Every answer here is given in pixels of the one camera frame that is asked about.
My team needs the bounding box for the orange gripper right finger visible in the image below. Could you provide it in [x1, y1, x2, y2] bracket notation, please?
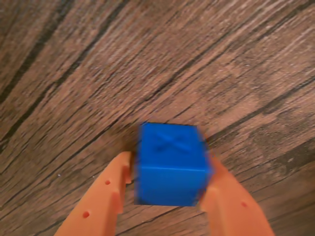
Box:
[200, 154, 276, 236]

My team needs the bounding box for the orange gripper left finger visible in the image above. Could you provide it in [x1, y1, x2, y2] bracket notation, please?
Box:
[53, 150, 134, 236]

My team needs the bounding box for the blue cube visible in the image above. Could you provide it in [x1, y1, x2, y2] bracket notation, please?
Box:
[133, 122, 215, 207]

